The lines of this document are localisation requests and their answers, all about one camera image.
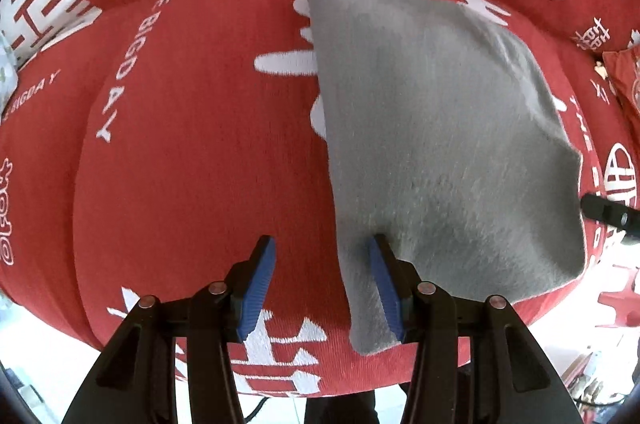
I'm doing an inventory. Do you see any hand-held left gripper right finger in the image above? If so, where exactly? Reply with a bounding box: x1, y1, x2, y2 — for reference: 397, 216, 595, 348
367, 233, 586, 424

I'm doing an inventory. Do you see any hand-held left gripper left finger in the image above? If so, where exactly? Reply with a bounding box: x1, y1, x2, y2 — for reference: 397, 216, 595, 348
62, 234, 277, 424

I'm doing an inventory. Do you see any red printed sofa cover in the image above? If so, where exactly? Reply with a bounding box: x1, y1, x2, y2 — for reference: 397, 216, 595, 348
0, 0, 640, 400

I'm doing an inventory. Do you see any red printed cushion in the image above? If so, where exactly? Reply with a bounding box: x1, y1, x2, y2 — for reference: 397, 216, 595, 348
602, 48, 640, 131

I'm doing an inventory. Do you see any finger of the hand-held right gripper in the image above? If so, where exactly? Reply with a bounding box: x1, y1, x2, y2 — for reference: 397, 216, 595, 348
581, 192, 640, 241

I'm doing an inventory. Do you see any black cable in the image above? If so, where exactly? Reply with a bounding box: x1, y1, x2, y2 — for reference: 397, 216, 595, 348
242, 396, 272, 424

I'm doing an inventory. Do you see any grey cloth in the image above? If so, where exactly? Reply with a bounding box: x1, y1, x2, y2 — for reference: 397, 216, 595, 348
302, 0, 587, 355

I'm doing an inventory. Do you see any red paper decoration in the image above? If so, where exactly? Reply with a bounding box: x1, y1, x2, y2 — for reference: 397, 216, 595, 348
597, 263, 640, 328

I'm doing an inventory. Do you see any dark cloth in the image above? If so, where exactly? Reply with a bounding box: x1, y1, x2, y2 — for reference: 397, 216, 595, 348
304, 390, 377, 424

